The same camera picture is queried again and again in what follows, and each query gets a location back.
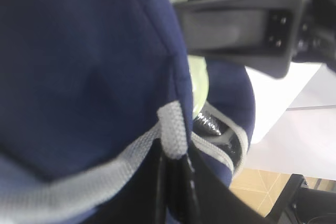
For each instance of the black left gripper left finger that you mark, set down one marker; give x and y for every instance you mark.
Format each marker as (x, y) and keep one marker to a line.
(141, 200)

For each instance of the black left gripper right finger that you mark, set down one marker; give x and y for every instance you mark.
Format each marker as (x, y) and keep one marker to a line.
(197, 193)

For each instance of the navy blue lunch bag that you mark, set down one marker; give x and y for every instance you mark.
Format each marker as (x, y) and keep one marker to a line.
(86, 87)

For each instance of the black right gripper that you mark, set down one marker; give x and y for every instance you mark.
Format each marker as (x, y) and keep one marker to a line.
(267, 35)

